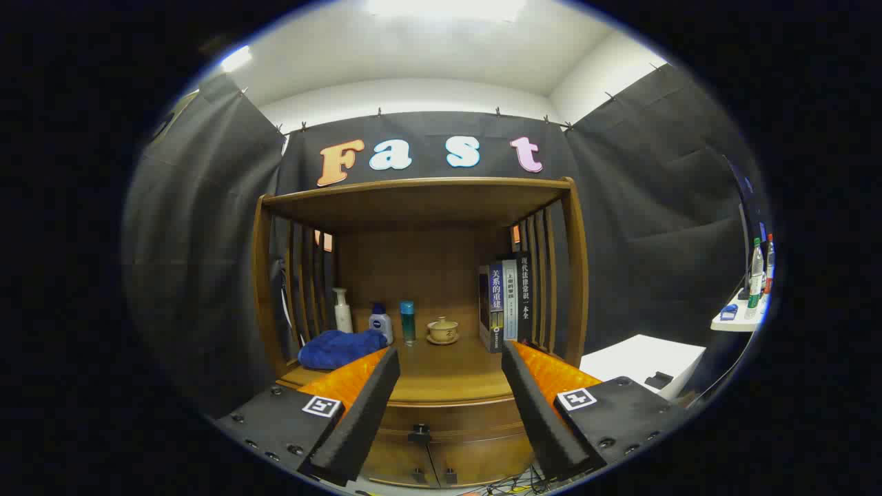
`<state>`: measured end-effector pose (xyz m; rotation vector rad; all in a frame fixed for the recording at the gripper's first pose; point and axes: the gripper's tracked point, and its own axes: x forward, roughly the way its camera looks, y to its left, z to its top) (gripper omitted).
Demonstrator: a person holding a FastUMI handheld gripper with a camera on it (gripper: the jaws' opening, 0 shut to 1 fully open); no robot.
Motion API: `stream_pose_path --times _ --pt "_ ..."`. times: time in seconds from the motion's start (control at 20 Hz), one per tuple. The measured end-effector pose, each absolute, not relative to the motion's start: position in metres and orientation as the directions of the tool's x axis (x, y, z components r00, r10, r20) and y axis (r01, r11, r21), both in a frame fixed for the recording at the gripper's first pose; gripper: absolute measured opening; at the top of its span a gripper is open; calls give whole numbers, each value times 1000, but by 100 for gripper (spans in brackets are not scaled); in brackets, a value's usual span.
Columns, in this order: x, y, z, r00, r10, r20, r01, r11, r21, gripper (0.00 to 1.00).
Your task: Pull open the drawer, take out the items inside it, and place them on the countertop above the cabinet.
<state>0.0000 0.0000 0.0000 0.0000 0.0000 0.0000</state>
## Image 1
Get wooden countertop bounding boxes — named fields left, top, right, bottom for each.
left=278, top=336, right=524, bottom=407

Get white lotion bottle blue cap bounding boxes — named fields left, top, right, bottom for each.
left=369, top=302, right=394, bottom=345

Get wooden drawer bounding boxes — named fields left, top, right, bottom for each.
left=378, top=398, right=528, bottom=446

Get black spine book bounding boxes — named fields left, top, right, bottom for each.
left=515, top=252, right=535, bottom=345

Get beige lidded tea cup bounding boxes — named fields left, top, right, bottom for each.
left=426, top=316, right=460, bottom=345

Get dark blue spine book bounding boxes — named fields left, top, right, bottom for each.
left=479, top=262, right=506, bottom=353

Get pale blue spine book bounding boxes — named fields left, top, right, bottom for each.
left=503, top=259, right=519, bottom=342

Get white cable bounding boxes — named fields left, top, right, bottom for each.
left=279, top=272, right=296, bottom=345

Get white cabinet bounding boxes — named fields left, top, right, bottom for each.
left=579, top=334, right=707, bottom=404

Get black floor cables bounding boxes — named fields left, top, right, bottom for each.
left=475, top=468, right=552, bottom=495

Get wooden cabinet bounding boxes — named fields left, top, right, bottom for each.
left=252, top=177, right=591, bottom=490

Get white pump bottle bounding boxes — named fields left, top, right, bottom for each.
left=333, top=287, right=353, bottom=334

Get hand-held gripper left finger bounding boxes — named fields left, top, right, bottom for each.
left=212, top=346, right=402, bottom=487

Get clear bottle green label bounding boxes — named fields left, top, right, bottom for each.
left=748, top=238, right=764, bottom=319

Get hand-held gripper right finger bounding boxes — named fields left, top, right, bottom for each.
left=501, top=340, right=690, bottom=483

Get blue towel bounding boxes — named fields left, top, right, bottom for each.
left=298, top=329, right=388, bottom=371

